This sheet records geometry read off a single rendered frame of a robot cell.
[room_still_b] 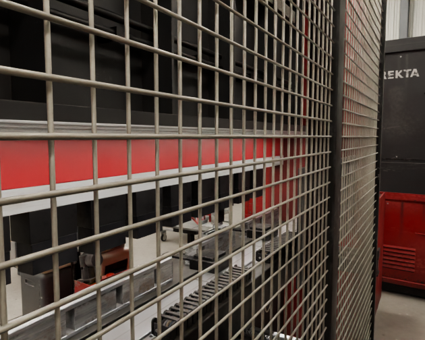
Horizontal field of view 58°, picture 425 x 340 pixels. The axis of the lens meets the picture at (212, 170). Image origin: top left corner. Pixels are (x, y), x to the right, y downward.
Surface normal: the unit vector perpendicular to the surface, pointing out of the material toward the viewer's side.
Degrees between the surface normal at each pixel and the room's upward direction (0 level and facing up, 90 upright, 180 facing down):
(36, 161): 90
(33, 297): 90
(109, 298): 90
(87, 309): 90
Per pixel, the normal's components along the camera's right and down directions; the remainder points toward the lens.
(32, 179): 0.87, 0.04
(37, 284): -0.56, 0.07
